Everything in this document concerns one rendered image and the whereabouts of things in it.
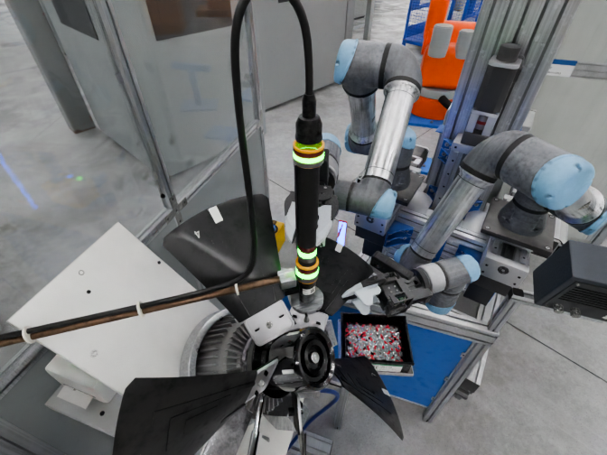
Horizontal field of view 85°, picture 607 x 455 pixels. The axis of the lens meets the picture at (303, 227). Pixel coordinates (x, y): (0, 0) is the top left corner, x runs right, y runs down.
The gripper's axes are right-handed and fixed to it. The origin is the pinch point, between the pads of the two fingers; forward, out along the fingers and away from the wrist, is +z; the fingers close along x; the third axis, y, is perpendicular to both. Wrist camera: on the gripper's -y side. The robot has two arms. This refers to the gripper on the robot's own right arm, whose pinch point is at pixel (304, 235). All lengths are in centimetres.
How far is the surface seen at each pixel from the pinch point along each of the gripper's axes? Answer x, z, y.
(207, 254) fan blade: 19.5, -1.9, 9.8
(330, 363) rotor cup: -6.5, 7.4, 28.0
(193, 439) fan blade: 13.1, 26.2, 20.3
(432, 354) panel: -46, -31, 86
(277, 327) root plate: 4.7, 4.4, 22.2
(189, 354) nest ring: 23.8, 8.6, 31.0
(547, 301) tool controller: -64, -24, 37
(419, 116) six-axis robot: -90, -381, 138
